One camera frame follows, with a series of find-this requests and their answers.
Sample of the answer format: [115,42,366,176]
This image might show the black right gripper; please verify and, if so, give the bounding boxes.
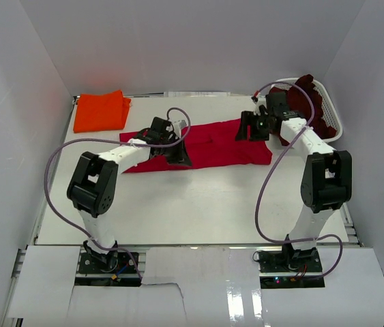
[235,111,275,142]

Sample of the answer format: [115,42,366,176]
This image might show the white plastic laundry basket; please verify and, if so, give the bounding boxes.
[270,77,343,143]

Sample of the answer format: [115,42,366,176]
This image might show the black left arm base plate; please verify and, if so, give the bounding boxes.
[74,252,141,287]

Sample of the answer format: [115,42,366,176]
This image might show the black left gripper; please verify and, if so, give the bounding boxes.
[160,136,192,167]

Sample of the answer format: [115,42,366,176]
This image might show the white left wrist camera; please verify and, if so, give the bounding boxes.
[172,120,187,138]

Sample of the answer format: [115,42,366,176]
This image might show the orange folded t shirt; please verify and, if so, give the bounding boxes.
[73,90,132,134]

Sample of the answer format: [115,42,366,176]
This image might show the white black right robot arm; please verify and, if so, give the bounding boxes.
[235,92,352,272]

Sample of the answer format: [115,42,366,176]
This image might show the dark maroon t shirt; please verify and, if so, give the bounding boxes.
[269,74,337,140]

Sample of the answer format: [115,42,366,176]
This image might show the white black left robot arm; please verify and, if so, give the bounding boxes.
[67,117,192,273]

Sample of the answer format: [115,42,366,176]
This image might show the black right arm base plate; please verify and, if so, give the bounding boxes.
[252,250,325,290]

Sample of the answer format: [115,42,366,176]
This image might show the bright red t shirt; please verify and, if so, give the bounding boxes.
[126,119,272,173]

